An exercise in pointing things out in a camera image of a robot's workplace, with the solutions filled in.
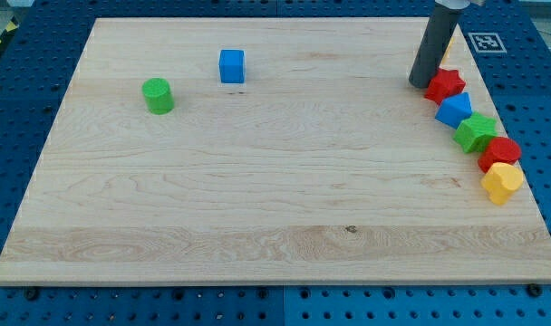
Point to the yellow hexagon block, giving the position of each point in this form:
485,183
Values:
446,55

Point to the blue cube block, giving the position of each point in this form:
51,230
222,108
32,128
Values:
232,66

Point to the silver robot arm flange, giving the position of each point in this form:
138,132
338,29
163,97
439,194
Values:
459,4

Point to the green star block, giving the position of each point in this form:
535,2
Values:
474,133

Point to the white fiducial marker tag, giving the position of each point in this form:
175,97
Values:
485,42

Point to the red star block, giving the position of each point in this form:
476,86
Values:
444,84

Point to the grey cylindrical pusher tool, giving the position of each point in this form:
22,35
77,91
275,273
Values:
438,32

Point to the light wooden board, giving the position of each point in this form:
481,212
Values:
324,167

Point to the red cylinder block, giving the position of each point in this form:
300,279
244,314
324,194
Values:
499,149

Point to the green cylinder block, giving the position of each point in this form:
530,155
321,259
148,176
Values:
157,95

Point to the blue pentagon block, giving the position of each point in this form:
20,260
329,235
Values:
454,109

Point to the yellow heart block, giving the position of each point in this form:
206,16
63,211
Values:
501,182

